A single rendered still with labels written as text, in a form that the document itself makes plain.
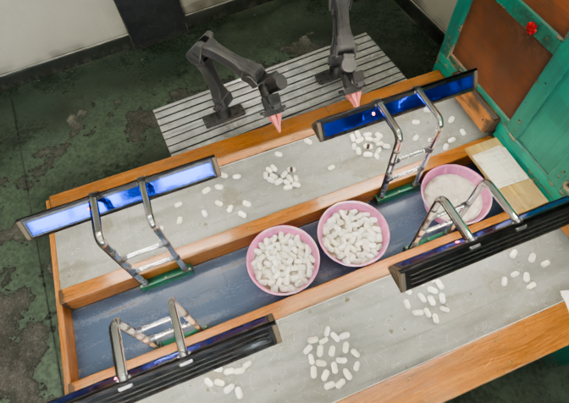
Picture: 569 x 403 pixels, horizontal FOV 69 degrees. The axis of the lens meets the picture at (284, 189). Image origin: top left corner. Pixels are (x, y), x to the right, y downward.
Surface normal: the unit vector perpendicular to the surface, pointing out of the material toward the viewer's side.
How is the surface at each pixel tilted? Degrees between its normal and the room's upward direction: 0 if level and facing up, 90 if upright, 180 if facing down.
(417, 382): 0
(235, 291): 0
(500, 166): 0
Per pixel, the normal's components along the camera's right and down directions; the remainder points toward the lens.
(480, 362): -0.04, -0.51
